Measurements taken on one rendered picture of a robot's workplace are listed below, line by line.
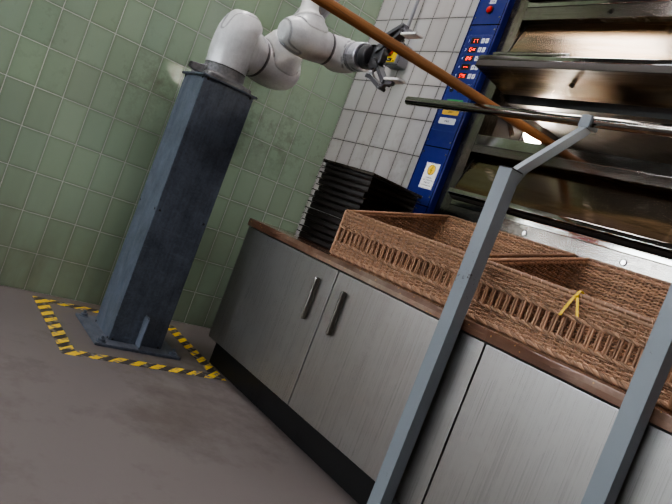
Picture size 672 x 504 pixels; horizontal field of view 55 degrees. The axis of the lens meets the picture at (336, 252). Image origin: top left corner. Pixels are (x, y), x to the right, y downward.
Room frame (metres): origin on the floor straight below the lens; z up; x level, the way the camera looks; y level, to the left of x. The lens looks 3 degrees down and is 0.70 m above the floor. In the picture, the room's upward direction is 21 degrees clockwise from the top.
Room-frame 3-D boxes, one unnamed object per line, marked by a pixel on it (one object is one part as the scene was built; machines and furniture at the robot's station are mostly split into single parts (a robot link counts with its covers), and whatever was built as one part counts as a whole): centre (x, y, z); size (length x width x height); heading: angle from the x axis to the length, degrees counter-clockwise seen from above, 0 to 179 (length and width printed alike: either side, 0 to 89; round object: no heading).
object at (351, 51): (2.04, 0.14, 1.19); 0.09 x 0.06 x 0.09; 127
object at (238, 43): (2.39, 0.61, 1.17); 0.18 x 0.16 x 0.22; 143
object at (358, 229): (2.05, -0.33, 0.72); 0.56 x 0.49 x 0.28; 40
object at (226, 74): (2.37, 0.63, 1.03); 0.22 x 0.18 x 0.06; 126
